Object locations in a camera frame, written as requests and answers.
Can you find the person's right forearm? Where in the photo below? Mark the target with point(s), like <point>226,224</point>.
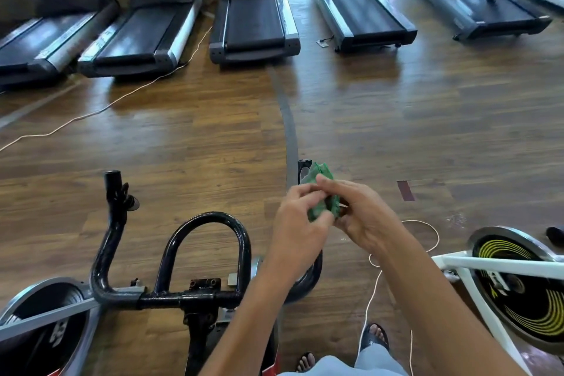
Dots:
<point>449,310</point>

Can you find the small grey floor plug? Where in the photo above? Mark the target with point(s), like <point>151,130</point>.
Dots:
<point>326,41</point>

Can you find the person's left hand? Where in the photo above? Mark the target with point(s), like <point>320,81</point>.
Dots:
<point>295,239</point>

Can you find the brown tape patch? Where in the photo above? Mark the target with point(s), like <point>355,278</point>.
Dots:
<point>405,190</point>

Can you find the white bike with yellow flywheel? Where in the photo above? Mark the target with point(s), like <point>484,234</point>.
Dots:
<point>480,261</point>

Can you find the green checkered cleaning cloth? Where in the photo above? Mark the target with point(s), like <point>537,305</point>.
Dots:
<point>326,204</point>

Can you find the person's right hand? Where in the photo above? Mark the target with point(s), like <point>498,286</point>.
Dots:
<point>370,213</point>

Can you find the person's left forearm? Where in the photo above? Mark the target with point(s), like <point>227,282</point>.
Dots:
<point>255,327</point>

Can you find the black sandal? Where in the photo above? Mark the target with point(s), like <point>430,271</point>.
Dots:
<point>375,336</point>
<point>306,362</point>

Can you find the red and grey spin bike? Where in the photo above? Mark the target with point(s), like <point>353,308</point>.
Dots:
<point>106,248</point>

